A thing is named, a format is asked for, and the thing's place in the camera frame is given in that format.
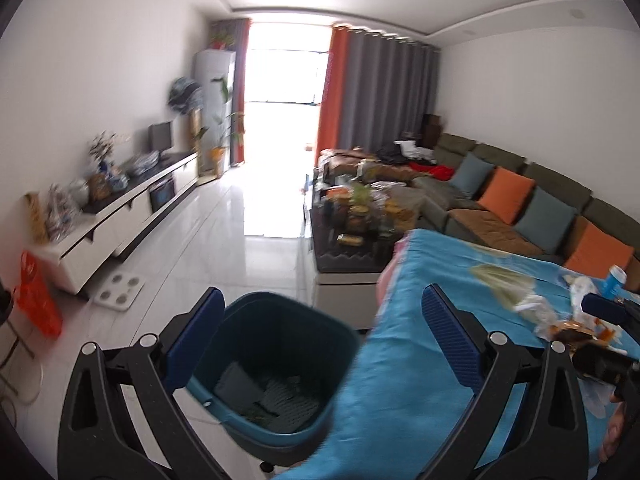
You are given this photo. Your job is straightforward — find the white paper cup blue dots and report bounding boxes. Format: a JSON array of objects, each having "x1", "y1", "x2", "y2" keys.
[{"x1": 563, "y1": 274, "x2": 598, "y2": 321}]

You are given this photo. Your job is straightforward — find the gold foil wrapper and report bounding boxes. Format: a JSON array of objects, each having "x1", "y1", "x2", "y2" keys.
[{"x1": 548, "y1": 320, "x2": 615, "y2": 348}]

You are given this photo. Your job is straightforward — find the white tissue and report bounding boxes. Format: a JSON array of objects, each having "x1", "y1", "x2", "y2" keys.
[
  {"x1": 513, "y1": 294, "x2": 559, "y2": 339},
  {"x1": 492, "y1": 272, "x2": 535, "y2": 311}
]

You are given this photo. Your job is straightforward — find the teal plastic trash bin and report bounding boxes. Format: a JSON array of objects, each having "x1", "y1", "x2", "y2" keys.
[{"x1": 186, "y1": 292, "x2": 361, "y2": 467}]

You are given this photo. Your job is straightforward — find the person's right hand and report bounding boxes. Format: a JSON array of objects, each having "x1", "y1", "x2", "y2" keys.
[{"x1": 599, "y1": 396, "x2": 626, "y2": 463}]

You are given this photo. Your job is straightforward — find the blue white-lid coffee cup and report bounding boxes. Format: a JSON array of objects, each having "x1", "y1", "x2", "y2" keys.
[{"x1": 601, "y1": 266, "x2": 627, "y2": 300}]

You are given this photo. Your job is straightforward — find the near orange cushion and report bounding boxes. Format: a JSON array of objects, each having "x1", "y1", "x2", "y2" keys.
[{"x1": 564, "y1": 222, "x2": 634, "y2": 280}]

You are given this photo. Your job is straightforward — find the orange cushion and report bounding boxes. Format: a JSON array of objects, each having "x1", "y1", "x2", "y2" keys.
[
  {"x1": 477, "y1": 167, "x2": 535, "y2": 226},
  {"x1": 564, "y1": 222, "x2": 634, "y2": 280}
]

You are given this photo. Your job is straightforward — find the near teal cushion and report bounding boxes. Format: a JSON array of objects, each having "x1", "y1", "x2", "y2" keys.
[{"x1": 514, "y1": 188, "x2": 577, "y2": 254}]

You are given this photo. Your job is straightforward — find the teal cushion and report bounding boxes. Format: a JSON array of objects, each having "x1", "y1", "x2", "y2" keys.
[
  {"x1": 449, "y1": 153, "x2": 495, "y2": 197},
  {"x1": 514, "y1": 188, "x2": 577, "y2": 254}
]

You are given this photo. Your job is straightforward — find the blue floral tablecloth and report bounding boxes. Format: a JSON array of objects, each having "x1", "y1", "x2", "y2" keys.
[{"x1": 284, "y1": 227, "x2": 640, "y2": 480}]

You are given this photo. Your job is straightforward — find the white bathroom scale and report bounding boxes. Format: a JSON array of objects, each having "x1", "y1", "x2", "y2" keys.
[{"x1": 92, "y1": 271, "x2": 145, "y2": 312}]

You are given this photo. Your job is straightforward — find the far orange cushion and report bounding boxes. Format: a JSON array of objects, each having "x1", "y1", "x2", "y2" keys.
[{"x1": 477, "y1": 167, "x2": 535, "y2": 226}]

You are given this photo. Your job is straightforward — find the orange plastic bag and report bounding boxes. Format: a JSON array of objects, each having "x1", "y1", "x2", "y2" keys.
[{"x1": 13, "y1": 252, "x2": 63, "y2": 340}]

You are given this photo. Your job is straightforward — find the brown sofa seat pad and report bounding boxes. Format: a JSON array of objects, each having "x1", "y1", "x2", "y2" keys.
[{"x1": 445, "y1": 209, "x2": 544, "y2": 257}]

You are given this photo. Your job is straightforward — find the white tv cabinet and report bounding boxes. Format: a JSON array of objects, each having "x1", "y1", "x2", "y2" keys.
[{"x1": 32, "y1": 153, "x2": 198, "y2": 296}]

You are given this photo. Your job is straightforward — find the green sectional sofa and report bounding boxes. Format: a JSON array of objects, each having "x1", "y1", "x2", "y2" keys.
[{"x1": 410, "y1": 133, "x2": 639, "y2": 292}]

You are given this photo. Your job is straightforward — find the far teal cushion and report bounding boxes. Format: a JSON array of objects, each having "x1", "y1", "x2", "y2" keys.
[{"x1": 449, "y1": 153, "x2": 495, "y2": 197}]

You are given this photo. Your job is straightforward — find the red cloth on sofa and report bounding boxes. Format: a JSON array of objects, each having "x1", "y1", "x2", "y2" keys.
[{"x1": 408, "y1": 160, "x2": 456, "y2": 181}]

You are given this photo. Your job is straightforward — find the dark coffee table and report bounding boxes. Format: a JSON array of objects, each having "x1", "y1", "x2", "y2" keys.
[{"x1": 303, "y1": 171, "x2": 402, "y2": 333}]

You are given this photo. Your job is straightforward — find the dried flower vase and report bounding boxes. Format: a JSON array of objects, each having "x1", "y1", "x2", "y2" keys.
[{"x1": 89, "y1": 131, "x2": 116, "y2": 178}]

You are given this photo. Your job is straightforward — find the black small monitor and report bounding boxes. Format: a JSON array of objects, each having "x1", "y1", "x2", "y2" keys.
[{"x1": 149, "y1": 122, "x2": 174, "y2": 156}]

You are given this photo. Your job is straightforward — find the potted green plant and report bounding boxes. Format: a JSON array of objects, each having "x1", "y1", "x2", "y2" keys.
[{"x1": 198, "y1": 75, "x2": 232, "y2": 179}]

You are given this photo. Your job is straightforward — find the grey orange curtain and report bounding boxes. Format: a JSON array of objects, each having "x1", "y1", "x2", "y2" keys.
[{"x1": 316, "y1": 25, "x2": 440, "y2": 153}]

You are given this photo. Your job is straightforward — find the white standing air conditioner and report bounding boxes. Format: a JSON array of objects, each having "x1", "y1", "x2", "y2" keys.
[{"x1": 193, "y1": 49, "x2": 235, "y2": 178}]

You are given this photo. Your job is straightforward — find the left window curtain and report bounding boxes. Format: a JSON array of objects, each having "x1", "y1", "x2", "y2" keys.
[{"x1": 209, "y1": 18, "x2": 252, "y2": 166}]

